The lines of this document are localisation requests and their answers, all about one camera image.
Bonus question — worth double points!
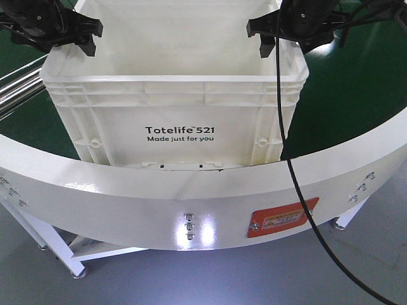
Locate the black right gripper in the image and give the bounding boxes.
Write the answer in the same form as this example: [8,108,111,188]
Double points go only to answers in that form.
[247,0,350,58]

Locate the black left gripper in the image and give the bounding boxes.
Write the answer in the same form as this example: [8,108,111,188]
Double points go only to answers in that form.
[1,1,103,57]

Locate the white plastic tote box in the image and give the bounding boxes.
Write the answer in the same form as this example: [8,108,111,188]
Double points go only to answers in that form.
[40,1,308,170]

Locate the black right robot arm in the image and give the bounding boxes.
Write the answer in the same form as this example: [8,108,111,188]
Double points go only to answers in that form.
[246,1,406,58]

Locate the metal guide rails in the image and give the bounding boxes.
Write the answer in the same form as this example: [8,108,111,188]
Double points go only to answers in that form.
[1,55,47,119]

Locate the red warning label plate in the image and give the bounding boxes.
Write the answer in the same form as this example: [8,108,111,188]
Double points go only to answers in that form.
[247,201,308,238]

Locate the white curved conveyor rim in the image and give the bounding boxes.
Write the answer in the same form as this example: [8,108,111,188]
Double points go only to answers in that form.
[1,111,406,250]

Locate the white conveyor right leg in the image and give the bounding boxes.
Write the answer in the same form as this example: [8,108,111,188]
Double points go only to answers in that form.
[331,198,368,231]

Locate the black hanging cable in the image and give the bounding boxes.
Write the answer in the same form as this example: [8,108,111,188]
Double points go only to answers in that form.
[275,0,395,302]

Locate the white conveyor support frame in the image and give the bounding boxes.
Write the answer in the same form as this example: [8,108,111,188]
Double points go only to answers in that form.
[1,199,144,279]

